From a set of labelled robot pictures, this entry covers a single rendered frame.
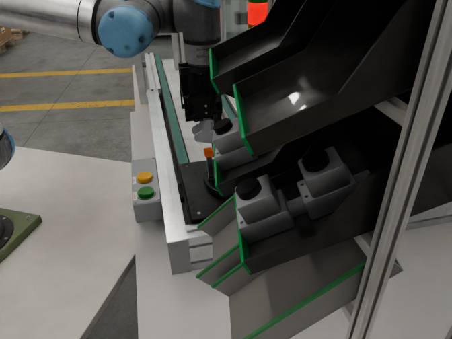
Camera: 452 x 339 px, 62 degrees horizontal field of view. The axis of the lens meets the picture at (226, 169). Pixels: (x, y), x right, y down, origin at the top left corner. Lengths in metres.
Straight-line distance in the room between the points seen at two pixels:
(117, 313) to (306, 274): 1.47
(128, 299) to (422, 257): 1.40
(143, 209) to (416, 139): 0.72
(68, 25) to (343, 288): 0.56
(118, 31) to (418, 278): 0.79
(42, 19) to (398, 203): 0.58
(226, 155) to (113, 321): 1.45
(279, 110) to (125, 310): 1.66
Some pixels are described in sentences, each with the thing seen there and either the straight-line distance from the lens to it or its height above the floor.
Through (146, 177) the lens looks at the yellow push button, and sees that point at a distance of 1.00.
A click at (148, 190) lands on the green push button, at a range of 0.96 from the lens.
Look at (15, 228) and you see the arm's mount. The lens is 1.11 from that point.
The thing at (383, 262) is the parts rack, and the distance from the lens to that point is 0.43.
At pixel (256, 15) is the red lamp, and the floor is 1.33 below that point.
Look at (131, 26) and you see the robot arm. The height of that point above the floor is 1.40.
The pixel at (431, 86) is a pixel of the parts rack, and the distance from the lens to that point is 0.32.
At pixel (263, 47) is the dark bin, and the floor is 1.38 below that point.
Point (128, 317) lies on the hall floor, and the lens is 1.93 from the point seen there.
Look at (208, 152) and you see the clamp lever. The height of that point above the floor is 1.07.
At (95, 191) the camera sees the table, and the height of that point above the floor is 0.86.
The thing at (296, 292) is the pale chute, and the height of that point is 1.08.
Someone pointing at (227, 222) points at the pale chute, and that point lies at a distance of 0.76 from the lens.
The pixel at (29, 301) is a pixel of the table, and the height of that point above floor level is 0.86.
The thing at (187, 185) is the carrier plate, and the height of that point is 0.97.
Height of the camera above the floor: 1.53
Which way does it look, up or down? 34 degrees down
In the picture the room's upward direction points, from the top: 1 degrees counter-clockwise
